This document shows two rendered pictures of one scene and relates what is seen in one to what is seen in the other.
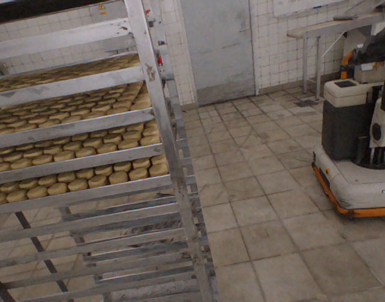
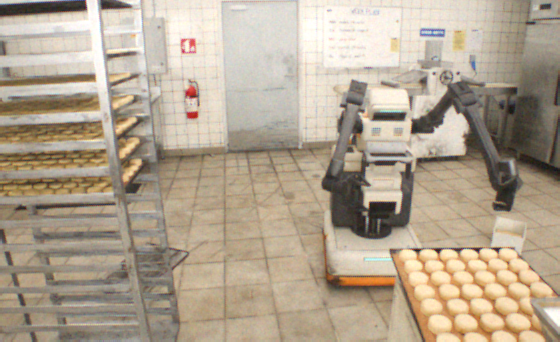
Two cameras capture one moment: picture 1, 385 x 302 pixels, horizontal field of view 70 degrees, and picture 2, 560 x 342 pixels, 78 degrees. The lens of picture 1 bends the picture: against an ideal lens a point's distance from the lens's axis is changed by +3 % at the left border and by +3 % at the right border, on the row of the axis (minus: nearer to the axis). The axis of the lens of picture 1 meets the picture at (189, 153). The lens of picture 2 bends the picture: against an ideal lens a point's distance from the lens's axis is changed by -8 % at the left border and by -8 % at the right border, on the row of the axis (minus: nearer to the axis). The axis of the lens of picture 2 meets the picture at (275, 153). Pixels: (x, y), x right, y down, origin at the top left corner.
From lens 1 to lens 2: 0.66 m
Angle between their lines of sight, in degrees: 12
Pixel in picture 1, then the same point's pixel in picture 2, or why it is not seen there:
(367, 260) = (336, 324)
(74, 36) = (63, 88)
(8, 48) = (22, 90)
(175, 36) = (211, 69)
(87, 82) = (65, 117)
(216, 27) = (259, 67)
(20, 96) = (21, 120)
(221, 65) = (261, 108)
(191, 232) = (127, 244)
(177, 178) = (118, 195)
